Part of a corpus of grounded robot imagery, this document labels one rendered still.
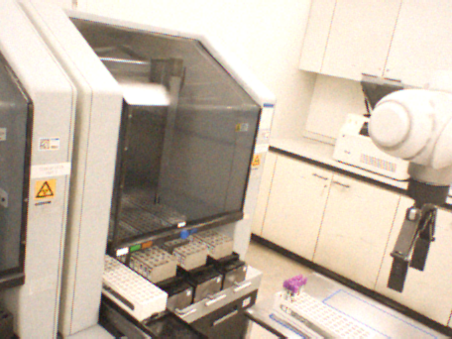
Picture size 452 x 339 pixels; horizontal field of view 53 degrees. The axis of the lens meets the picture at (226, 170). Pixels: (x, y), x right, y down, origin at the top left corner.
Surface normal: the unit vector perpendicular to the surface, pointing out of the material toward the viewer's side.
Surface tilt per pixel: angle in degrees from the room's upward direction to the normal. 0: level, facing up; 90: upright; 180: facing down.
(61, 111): 90
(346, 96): 90
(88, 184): 90
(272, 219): 90
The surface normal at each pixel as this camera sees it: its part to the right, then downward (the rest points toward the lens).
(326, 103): -0.63, 0.10
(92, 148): 0.76, 0.29
